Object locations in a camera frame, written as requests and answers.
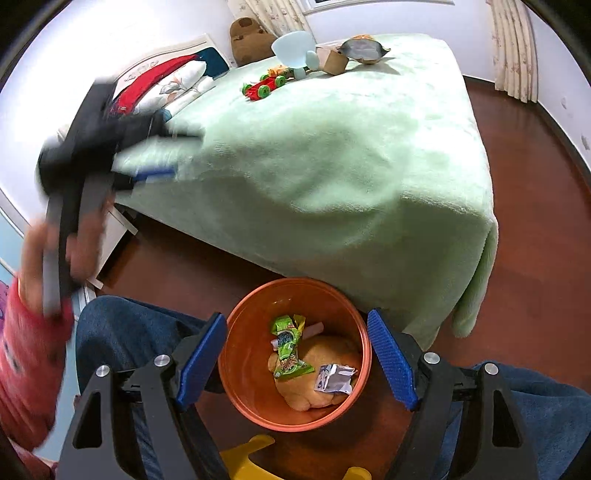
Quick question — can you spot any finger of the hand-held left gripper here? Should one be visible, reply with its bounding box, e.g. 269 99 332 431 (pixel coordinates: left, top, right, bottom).
113 164 180 191
148 111 205 145

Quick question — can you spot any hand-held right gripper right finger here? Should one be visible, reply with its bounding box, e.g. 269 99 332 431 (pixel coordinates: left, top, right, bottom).
367 308 541 480

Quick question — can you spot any person's left leg in jeans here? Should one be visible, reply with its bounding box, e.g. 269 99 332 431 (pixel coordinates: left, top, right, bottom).
74 295 227 480

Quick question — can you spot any red and green toy car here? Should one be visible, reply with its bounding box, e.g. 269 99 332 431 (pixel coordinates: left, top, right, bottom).
242 66 297 101

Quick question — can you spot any floral curtain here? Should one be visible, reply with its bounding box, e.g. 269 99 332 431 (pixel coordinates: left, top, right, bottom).
489 0 541 103
228 0 315 38

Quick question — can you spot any small cardboard box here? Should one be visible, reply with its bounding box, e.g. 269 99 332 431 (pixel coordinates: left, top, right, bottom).
315 44 350 75

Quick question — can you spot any white bedside table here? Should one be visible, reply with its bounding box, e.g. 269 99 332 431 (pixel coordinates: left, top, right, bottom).
85 203 139 302

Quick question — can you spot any silver foil wrapper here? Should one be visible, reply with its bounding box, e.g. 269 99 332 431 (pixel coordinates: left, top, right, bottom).
314 363 359 396

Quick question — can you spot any orange plastic bucket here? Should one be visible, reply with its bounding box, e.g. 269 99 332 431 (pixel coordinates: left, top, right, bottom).
217 277 373 433

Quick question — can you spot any green snack wrapper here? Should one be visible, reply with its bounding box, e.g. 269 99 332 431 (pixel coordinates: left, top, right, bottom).
269 314 315 380

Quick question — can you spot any person's left hand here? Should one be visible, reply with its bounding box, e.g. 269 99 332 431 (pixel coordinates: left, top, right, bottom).
19 194 117 320

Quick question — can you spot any silver snack bag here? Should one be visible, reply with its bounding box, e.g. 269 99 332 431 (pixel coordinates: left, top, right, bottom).
338 35 391 64

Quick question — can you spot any green fleece blanket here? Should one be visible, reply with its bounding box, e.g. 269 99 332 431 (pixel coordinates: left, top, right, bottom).
113 32 500 350

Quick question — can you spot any yellow plastic stool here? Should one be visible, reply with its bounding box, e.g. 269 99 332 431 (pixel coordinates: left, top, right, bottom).
219 434 371 480

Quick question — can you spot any brown plush toy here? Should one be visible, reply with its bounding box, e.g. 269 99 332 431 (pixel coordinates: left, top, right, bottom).
230 17 279 68

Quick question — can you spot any person's left forearm red sleeve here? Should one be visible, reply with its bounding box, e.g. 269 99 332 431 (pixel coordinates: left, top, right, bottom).
0 276 77 455

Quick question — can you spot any person's leg in jeans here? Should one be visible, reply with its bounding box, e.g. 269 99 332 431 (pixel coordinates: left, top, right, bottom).
74 295 227 480
436 362 591 480

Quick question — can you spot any person's right leg in jeans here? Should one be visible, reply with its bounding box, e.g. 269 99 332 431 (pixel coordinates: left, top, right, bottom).
436 362 591 480

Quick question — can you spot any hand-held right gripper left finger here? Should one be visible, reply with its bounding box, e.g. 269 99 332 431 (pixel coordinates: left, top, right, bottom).
55 312 232 480

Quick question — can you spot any red white blue printed pillow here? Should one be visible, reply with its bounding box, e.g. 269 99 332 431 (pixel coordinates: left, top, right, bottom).
112 46 232 120

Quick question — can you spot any tan plush toy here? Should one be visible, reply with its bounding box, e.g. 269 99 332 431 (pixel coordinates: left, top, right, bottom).
268 335 363 411

